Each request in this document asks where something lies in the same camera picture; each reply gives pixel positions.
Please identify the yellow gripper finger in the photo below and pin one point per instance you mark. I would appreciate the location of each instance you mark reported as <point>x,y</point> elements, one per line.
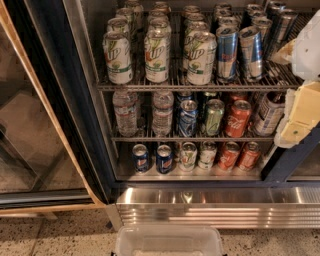
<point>301,114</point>
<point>284,55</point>

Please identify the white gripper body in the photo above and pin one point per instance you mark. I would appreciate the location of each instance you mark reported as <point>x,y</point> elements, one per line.
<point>308,55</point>

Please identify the white tilted can middle shelf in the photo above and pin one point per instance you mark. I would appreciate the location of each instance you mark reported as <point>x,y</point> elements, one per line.
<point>269,113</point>

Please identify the right Red Bull can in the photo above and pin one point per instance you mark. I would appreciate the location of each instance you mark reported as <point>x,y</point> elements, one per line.
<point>251,48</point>

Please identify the red bull can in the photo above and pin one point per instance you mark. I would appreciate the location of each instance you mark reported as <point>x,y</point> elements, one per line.
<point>251,48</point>
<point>227,40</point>

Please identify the left Red Bull can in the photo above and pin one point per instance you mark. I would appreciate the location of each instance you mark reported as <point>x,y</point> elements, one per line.
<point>227,40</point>

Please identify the right Coca-Cola can bottom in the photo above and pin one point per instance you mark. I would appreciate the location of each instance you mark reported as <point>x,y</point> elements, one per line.
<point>249,156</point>

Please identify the coca-cola can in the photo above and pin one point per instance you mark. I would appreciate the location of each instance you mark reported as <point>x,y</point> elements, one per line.
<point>228,156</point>
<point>249,156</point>

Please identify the red Coca-Cola can middle shelf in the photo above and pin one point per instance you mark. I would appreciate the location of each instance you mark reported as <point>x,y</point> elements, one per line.
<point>238,118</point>

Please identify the green soda can middle shelf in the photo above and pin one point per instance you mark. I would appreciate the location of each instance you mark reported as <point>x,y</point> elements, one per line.
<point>214,114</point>

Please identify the left Coca-Cola can bottom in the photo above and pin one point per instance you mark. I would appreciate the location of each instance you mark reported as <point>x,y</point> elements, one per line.
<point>228,156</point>

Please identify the steel fridge base grille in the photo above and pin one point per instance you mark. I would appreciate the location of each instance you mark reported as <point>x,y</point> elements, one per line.
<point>222,208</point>

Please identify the second row right 7up can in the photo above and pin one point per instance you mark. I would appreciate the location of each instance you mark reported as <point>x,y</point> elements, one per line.
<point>193,27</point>

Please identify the second row 7up can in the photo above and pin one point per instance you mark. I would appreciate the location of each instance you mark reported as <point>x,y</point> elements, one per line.
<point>160,24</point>
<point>118,24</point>
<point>193,27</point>

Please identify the right 7up can bottom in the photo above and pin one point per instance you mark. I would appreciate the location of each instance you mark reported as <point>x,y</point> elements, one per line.
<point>208,150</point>

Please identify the blue Pepsi can middle shelf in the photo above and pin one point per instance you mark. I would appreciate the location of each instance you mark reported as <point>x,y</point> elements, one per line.
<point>187,123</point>

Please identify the left 7up can bottom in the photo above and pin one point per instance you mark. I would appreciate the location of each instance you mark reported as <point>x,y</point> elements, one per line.
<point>188,154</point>

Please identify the second row middle 7up can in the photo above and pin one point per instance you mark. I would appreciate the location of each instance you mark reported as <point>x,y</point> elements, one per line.
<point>160,24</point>

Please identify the right Pepsi can bottom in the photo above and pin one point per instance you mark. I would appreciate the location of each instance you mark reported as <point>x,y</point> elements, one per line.
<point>164,158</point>

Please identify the pepsi can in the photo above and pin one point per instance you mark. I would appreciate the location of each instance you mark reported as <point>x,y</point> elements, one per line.
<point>164,158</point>
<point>140,157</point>

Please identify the left Pepsi can bottom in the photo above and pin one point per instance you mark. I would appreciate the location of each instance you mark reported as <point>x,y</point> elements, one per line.
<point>140,157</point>

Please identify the second row left 7up can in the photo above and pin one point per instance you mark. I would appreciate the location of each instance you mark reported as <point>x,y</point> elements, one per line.
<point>118,24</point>

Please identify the glass fridge door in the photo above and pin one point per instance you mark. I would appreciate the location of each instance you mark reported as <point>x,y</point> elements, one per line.
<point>53,155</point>

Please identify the right water bottle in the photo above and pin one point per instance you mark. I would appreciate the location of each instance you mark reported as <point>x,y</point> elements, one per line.
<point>162,106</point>

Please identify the water bottle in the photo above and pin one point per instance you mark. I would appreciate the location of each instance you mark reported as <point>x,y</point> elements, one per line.
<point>162,106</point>
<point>125,109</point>

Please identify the left water bottle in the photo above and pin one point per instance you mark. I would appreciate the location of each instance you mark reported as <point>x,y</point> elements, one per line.
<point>125,109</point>

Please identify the clear plastic bin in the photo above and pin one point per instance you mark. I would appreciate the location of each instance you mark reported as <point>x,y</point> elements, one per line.
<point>168,240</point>

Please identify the top wire shelf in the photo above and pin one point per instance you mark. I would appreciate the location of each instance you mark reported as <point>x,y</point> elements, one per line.
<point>276,77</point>

